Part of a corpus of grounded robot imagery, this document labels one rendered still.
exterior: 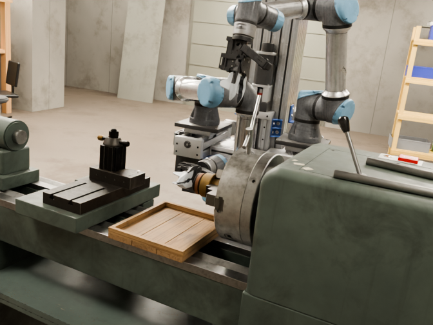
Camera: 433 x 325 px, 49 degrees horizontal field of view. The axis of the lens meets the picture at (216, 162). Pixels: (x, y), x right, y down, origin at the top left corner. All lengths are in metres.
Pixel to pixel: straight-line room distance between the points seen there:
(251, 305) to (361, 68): 8.54
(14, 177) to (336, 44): 1.45
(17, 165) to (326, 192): 1.42
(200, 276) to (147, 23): 9.31
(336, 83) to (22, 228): 1.39
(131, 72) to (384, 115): 5.38
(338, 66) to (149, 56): 8.68
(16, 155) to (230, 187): 1.09
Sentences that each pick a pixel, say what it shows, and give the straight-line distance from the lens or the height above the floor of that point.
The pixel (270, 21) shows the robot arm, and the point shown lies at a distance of 1.67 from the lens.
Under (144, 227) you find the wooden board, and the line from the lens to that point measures 1.74.
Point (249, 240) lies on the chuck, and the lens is 1.48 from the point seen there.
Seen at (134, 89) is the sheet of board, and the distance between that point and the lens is 10.60.
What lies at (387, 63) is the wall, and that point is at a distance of 9.74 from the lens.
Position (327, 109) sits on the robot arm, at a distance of 2.05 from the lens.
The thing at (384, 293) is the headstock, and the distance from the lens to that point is 1.32.
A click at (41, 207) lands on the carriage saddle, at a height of 0.92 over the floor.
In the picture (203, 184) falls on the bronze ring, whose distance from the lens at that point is 1.59.
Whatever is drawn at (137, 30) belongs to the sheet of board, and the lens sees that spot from 10.71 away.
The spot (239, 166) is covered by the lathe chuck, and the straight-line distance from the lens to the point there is 1.45.
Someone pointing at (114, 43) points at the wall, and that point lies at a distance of 11.43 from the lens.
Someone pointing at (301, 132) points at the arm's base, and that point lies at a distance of 2.13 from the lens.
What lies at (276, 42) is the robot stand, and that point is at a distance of 2.33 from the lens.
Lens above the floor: 1.59
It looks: 15 degrees down
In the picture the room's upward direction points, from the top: 6 degrees clockwise
